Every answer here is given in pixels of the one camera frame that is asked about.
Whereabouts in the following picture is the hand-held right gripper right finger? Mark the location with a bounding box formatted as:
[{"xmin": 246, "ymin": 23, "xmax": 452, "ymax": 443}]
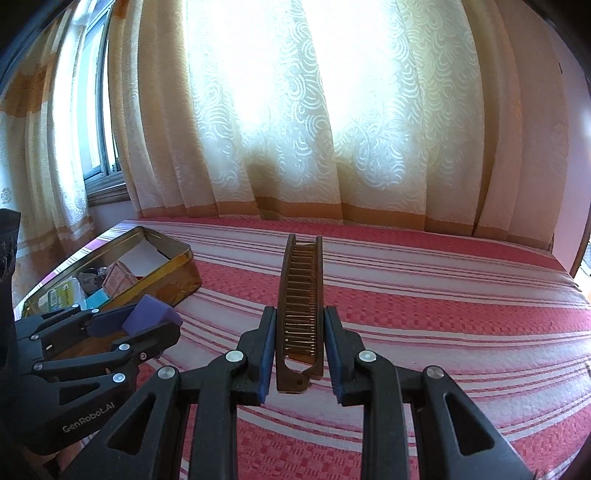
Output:
[{"xmin": 323, "ymin": 305, "xmax": 536, "ymax": 480}]

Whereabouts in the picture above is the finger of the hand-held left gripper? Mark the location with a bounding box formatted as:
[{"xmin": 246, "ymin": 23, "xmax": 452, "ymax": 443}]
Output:
[
  {"xmin": 16, "ymin": 305, "xmax": 139, "ymax": 356},
  {"xmin": 30, "ymin": 319, "xmax": 182, "ymax": 409}
]

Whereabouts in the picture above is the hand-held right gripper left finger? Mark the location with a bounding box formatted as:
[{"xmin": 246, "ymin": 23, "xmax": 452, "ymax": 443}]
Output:
[{"xmin": 60, "ymin": 305, "xmax": 279, "ymax": 480}]

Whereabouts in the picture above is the small purple box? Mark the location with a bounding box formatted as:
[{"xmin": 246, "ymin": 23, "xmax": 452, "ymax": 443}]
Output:
[{"xmin": 122, "ymin": 295, "xmax": 184, "ymax": 334}]

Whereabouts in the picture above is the white carton box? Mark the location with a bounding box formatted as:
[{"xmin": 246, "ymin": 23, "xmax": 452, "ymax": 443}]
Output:
[{"xmin": 102, "ymin": 261, "xmax": 141, "ymax": 298}]

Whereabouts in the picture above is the sequined hair clip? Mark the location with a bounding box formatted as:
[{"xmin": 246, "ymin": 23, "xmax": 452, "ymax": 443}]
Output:
[{"xmin": 76, "ymin": 268, "xmax": 109, "ymax": 289}]

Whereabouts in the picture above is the clear green-print card case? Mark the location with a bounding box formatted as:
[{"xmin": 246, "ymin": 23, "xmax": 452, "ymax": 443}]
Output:
[{"xmin": 46, "ymin": 277, "xmax": 86, "ymax": 310}]

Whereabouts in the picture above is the dark brown folding comb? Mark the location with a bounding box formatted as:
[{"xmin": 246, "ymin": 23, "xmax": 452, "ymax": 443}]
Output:
[{"xmin": 276, "ymin": 234, "xmax": 325, "ymax": 394}]

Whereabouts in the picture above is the gold metal tin box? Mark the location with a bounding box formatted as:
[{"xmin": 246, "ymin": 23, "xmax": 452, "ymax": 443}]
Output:
[{"xmin": 21, "ymin": 226, "xmax": 202, "ymax": 324}]

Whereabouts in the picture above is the red striped bed sheet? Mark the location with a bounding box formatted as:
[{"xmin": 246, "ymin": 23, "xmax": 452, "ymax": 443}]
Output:
[{"xmin": 14, "ymin": 217, "xmax": 591, "ymax": 480}]

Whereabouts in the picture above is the narrow cream floral curtain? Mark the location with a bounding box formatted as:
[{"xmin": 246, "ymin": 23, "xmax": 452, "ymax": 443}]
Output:
[{"xmin": 0, "ymin": 60, "xmax": 98, "ymax": 319}]

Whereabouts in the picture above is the grey framed window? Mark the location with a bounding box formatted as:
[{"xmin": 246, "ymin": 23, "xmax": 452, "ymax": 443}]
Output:
[{"xmin": 74, "ymin": 0, "xmax": 130, "ymax": 206}]

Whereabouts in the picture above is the wide cream patterned curtain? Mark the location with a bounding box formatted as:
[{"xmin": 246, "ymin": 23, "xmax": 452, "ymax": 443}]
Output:
[{"xmin": 106, "ymin": 0, "xmax": 555, "ymax": 241}]

